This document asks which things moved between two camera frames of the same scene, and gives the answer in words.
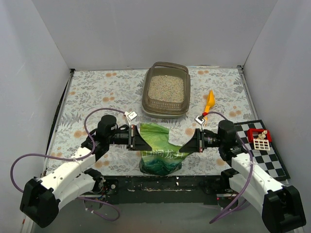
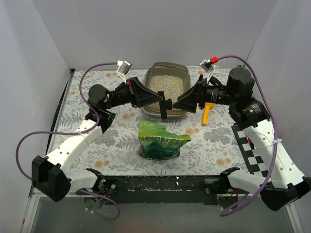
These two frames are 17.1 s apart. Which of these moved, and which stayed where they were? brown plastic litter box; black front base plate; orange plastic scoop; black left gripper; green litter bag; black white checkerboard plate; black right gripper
Moved: black right gripper; green litter bag; black left gripper
Stayed: black white checkerboard plate; black front base plate; orange plastic scoop; brown plastic litter box
